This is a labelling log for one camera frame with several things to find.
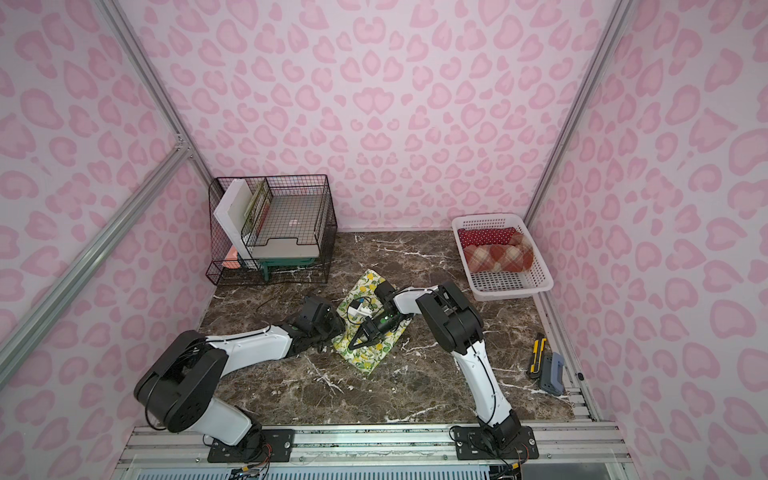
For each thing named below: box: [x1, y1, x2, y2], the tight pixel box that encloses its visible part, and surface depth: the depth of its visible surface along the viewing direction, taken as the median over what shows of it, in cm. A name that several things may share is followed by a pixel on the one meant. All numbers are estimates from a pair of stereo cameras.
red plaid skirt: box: [464, 232, 535, 273], surface depth 103 cm
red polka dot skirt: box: [457, 227, 516, 248], surface depth 109 cm
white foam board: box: [213, 178, 253, 261], surface depth 96 cm
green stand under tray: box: [258, 257, 316, 282], surface depth 100 cm
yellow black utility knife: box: [526, 338, 547, 379], surface depth 87 cm
